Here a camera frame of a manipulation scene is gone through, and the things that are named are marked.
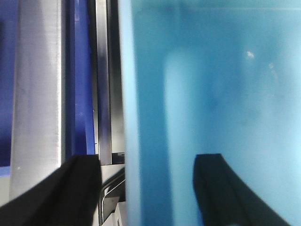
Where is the grey steel shelf upright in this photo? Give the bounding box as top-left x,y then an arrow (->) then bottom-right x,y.
9,0 -> 66,199

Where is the dark blue bin lower left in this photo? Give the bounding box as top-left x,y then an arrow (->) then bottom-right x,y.
0,0 -> 95,177

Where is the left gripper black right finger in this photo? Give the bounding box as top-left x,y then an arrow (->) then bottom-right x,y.
193,153 -> 288,226

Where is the steel lane divider rail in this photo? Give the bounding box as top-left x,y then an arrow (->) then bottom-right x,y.
95,0 -> 125,165

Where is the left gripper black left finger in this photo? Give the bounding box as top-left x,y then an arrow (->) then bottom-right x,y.
0,155 -> 102,226

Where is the light blue plastic bin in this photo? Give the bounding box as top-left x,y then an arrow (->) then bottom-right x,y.
119,0 -> 301,226

